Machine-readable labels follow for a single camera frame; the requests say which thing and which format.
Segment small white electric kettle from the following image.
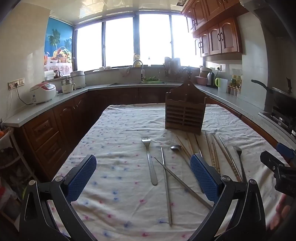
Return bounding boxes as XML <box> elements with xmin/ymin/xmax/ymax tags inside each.
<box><xmin>61</xmin><ymin>77</ymin><xmax>77</xmax><ymax>94</ymax></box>

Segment curved kitchen faucet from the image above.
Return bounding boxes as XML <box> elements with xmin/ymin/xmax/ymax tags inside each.
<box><xmin>132</xmin><ymin>60</ymin><xmax>145</xmax><ymax>81</ymax></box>

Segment white electric cooking pot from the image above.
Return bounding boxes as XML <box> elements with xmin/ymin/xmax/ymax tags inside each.
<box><xmin>70</xmin><ymin>71</ymin><xmax>86</xmax><ymax>89</ymax></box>

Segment tropical fruit poster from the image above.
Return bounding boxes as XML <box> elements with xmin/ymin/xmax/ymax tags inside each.
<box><xmin>44</xmin><ymin>17</ymin><xmax>74</xmax><ymax>72</ymax></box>

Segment dish drying rack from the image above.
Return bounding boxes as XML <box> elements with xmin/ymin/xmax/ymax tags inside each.
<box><xmin>164</xmin><ymin>56</ymin><xmax>182</xmax><ymax>77</ymax></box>

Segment white pitcher green handle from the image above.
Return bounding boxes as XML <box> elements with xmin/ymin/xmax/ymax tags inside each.
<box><xmin>215</xmin><ymin>77</ymin><xmax>229</xmax><ymax>94</ymax></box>

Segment metal chopstick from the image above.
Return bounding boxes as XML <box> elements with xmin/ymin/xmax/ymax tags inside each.
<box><xmin>218</xmin><ymin>136</ymin><xmax>246</xmax><ymax>182</ymax></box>
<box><xmin>161</xmin><ymin>147</ymin><xmax>173</xmax><ymax>226</ymax></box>
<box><xmin>154</xmin><ymin>157</ymin><xmax>213</xmax><ymax>210</ymax></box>

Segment gas stove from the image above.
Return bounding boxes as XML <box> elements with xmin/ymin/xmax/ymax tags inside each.
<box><xmin>259</xmin><ymin>105</ymin><xmax>296</xmax><ymax>137</ymax></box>

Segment large kitchen window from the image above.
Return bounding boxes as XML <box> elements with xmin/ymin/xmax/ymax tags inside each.
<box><xmin>74</xmin><ymin>11</ymin><xmax>205</xmax><ymax>72</ymax></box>

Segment floral white tablecloth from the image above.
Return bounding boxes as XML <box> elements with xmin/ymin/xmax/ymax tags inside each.
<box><xmin>47</xmin><ymin>104</ymin><xmax>289</xmax><ymax>241</ymax></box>

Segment white storage rack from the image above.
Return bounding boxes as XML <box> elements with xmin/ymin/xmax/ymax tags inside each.
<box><xmin>0</xmin><ymin>126</ymin><xmax>31</xmax><ymax>223</ymax></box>

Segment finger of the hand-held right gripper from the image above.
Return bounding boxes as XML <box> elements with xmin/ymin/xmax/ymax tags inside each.
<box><xmin>276</xmin><ymin>142</ymin><xmax>296</xmax><ymax>161</ymax></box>
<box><xmin>260</xmin><ymin>151</ymin><xmax>285</xmax><ymax>177</ymax></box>

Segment person's right hand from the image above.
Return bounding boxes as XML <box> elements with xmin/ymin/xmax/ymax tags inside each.
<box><xmin>269</xmin><ymin>192</ymin><xmax>289</xmax><ymax>232</ymax></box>

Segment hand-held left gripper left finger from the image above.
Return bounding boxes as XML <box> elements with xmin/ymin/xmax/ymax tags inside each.
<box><xmin>19</xmin><ymin>154</ymin><xmax>97</xmax><ymax>241</ymax></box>

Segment beige stacked pots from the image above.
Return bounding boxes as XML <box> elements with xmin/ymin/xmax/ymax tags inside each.
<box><xmin>199</xmin><ymin>67</ymin><xmax>212</xmax><ymax>78</ymax></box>

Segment wall socket strip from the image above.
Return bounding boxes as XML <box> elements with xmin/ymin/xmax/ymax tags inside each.
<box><xmin>8</xmin><ymin>78</ymin><xmax>25</xmax><ymax>90</ymax></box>

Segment black handled wok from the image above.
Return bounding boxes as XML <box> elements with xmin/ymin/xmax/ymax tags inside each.
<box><xmin>251</xmin><ymin>79</ymin><xmax>296</xmax><ymax>109</ymax></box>

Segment brown lower kitchen cabinets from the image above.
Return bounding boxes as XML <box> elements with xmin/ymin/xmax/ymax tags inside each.
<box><xmin>14</xmin><ymin>87</ymin><xmax>287</xmax><ymax>183</ymax></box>

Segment red and white rice cooker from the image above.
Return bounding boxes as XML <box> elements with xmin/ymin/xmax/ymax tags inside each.
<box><xmin>29</xmin><ymin>82</ymin><xmax>57</xmax><ymax>105</ymax></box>

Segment stainless steel electric kettle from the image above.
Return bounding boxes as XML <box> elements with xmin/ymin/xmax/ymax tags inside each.
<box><xmin>206</xmin><ymin>72</ymin><xmax>215</xmax><ymax>88</ymax></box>

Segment brown upper wall cabinets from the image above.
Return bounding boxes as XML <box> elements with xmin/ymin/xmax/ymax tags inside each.
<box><xmin>181</xmin><ymin>0</ymin><xmax>249</xmax><ymax>57</ymax></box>

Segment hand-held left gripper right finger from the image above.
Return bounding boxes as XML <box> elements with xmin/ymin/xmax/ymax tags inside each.
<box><xmin>188</xmin><ymin>153</ymin><xmax>266</xmax><ymax>241</ymax></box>

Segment black power cord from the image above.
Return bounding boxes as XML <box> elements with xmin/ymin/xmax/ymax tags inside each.
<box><xmin>10</xmin><ymin>87</ymin><xmax>34</xmax><ymax>106</ymax></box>

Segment stainless steel spoon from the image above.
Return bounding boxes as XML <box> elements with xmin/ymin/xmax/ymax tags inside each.
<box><xmin>170</xmin><ymin>145</ymin><xmax>205</xmax><ymax>193</ymax></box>

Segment row of wooden chopsticks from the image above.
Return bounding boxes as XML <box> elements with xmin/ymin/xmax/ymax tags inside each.
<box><xmin>174</xmin><ymin>131</ymin><xmax>241</xmax><ymax>181</ymax></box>

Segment green vegetable basket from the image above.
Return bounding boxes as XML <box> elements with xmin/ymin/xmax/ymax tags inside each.
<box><xmin>142</xmin><ymin>76</ymin><xmax>162</xmax><ymax>84</ymax></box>

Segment stainless steel fork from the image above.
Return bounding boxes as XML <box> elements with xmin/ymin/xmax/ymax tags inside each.
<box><xmin>232</xmin><ymin>146</ymin><xmax>248</xmax><ymax>183</ymax></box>
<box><xmin>141</xmin><ymin>137</ymin><xmax>158</xmax><ymax>186</ymax></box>

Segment wooden utensil holder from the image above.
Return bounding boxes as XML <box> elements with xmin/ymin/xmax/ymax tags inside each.
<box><xmin>165</xmin><ymin>81</ymin><xmax>207</xmax><ymax>135</ymax></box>

